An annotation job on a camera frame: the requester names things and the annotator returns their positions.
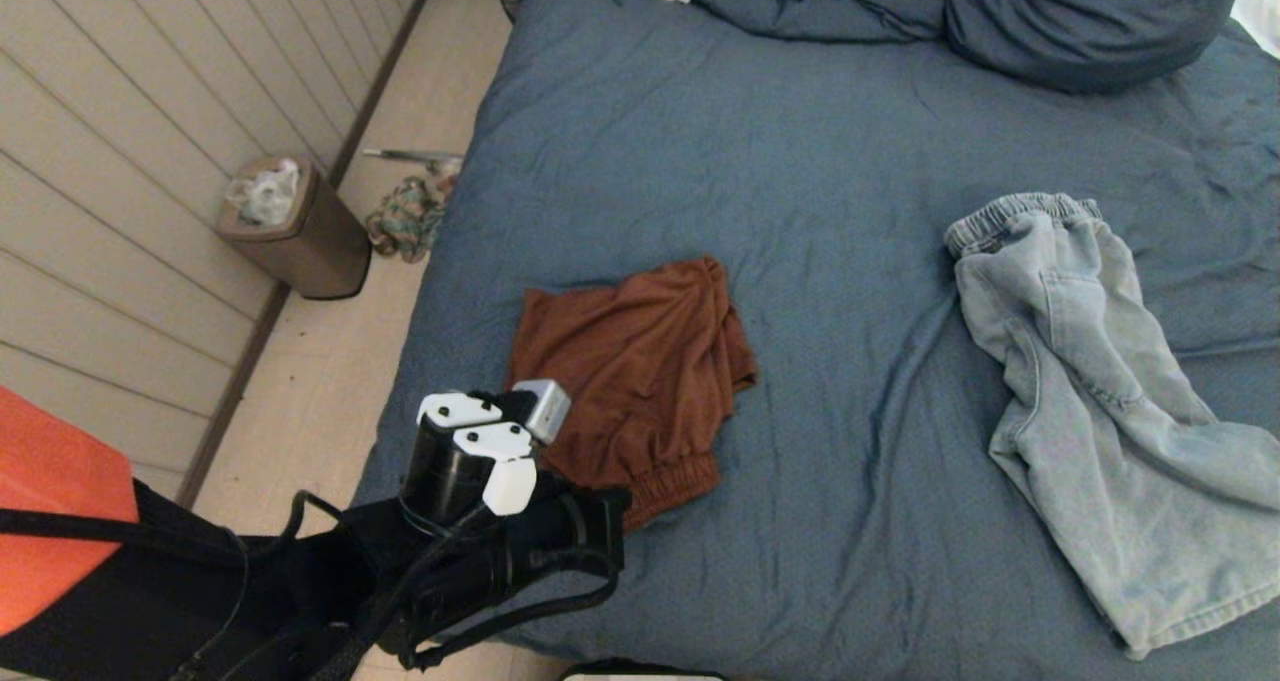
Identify rust brown garment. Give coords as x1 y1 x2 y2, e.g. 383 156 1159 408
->
505 256 758 534

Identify light blue denim shorts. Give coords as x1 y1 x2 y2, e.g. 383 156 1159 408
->
945 193 1280 662

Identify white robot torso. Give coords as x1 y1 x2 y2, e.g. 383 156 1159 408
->
560 664 726 681

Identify brown trash bin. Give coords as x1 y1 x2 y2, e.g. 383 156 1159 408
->
217 156 372 300

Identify colourful crumpled cloth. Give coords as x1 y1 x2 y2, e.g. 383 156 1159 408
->
363 173 461 265

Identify grey metal rod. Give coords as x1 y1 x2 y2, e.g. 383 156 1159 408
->
361 146 463 172

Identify white plastic bin bag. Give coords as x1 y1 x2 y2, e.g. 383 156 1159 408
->
225 158 301 227

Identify blue bed sheet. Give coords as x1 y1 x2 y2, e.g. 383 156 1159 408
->
350 0 1280 681

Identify bunched blue duvet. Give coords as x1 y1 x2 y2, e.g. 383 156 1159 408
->
688 0 953 42

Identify blue pillow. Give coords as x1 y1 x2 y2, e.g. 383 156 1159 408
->
942 0 1251 94

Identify white pillow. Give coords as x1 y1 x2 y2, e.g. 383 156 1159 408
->
1232 0 1280 59

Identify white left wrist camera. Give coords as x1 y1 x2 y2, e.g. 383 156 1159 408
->
416 379 573 518

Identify thin black looped cable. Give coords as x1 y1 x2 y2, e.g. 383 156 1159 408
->
400 546 621 672

